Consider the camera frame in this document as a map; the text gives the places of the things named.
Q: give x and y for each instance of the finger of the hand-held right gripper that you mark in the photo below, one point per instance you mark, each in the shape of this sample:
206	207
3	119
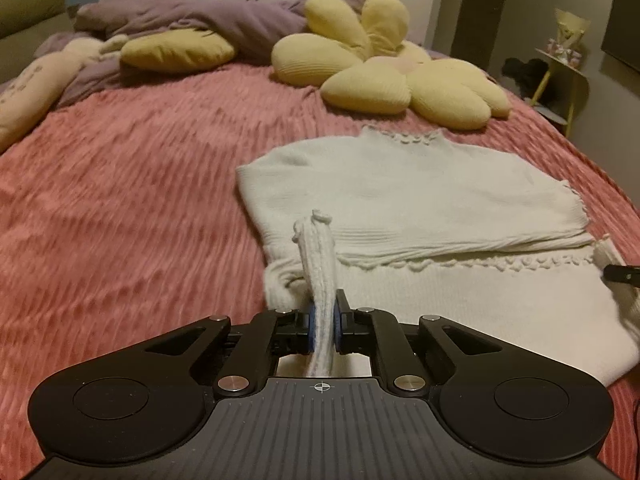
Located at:
622	275

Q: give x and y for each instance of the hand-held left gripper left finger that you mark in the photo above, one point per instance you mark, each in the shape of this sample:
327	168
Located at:
311	332

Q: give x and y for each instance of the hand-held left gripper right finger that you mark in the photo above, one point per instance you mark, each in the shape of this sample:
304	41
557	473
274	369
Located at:
340	332

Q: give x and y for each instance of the white ribbed knit sweater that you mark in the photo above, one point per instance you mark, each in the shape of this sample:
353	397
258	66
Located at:
400	195

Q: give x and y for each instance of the yellow-legged side table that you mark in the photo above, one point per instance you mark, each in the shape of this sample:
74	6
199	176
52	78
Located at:
565	90

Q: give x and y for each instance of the black cloth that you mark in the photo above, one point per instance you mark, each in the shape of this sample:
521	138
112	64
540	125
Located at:
525	75

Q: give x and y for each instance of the pink ribbed plush blanket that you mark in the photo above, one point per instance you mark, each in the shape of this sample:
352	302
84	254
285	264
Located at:
125	210

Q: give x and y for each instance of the yellow flower-shaped pillow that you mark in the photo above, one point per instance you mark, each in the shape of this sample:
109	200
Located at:
365	80

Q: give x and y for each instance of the dark door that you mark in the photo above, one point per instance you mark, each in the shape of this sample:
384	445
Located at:
480	10

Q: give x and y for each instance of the yellow oval pillow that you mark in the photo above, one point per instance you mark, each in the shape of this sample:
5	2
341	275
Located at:
175	50

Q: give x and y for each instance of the purple duvet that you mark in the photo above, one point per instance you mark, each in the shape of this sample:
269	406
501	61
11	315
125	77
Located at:
235	22

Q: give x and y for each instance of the cream long plush pillow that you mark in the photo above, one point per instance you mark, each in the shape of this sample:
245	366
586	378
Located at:
30	95

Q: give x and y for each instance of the olive green headboard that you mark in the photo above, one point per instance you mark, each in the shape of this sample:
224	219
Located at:
30	7

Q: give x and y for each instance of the dark wall television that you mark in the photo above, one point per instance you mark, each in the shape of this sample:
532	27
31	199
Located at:
622	27

